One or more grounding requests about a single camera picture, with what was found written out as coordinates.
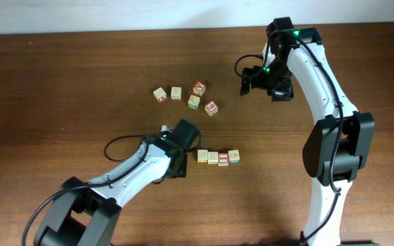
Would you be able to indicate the blue trimmed picture block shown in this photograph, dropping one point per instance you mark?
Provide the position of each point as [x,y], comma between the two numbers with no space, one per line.
[234,156]

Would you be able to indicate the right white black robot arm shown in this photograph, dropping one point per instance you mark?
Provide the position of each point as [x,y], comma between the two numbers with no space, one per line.
[338,146]

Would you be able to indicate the green trimmed wooden block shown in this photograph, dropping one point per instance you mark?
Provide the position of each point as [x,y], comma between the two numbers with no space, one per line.
[193,102]

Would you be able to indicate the red letter I block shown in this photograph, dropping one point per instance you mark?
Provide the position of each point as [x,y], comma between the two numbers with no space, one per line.
[223,159]

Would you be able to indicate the wooden block red side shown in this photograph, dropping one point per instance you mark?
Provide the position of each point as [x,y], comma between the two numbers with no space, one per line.
[160,95]

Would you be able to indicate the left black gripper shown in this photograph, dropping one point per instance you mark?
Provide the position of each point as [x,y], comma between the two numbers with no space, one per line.
[182,169]

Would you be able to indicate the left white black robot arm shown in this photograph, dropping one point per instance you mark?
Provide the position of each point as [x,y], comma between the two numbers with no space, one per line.
[86,213]

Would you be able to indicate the wooden number 3 block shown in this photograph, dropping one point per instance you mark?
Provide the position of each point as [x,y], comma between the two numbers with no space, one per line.
[212,158]

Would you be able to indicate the yellow number 2 block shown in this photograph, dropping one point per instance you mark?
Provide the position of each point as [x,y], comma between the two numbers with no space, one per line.
[202,156]

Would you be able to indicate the plain wooden block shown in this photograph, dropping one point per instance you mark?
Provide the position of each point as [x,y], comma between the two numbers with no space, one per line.
[176,93]

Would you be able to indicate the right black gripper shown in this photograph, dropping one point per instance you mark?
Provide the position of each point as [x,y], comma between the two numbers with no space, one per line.
[281,95]

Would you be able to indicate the red letter A block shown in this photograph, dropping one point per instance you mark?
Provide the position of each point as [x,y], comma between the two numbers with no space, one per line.
[199,88]

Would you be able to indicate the red number 6 block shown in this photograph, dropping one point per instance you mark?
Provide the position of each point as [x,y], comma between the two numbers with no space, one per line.
[211,108]

